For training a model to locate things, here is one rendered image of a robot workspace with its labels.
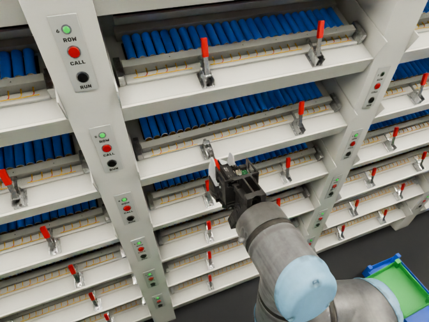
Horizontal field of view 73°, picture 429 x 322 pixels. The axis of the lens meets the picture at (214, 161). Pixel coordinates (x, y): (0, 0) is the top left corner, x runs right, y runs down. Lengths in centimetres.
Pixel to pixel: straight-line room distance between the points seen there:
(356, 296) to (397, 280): 113
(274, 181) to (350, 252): 94
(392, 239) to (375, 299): 139
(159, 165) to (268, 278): 40
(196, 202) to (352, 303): 50
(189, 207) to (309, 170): 42
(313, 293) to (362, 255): 140
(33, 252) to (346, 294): 75
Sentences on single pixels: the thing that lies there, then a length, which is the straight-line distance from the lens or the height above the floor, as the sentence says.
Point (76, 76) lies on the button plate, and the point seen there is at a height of 122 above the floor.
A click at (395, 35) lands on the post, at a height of 119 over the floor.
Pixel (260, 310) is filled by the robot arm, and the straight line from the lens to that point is 54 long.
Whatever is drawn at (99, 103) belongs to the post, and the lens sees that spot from 58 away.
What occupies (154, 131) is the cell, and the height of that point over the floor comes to 100.
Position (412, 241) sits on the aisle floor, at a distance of 202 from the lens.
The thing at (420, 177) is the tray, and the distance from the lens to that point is 177.
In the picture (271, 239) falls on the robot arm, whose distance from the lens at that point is 46.
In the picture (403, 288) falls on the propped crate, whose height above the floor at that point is 10.
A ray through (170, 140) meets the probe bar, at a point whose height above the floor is 99.
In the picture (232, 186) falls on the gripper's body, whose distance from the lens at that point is 55.
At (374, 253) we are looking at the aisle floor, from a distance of 187.
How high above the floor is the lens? 146
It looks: 44 degrees down
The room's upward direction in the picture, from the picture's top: straight up
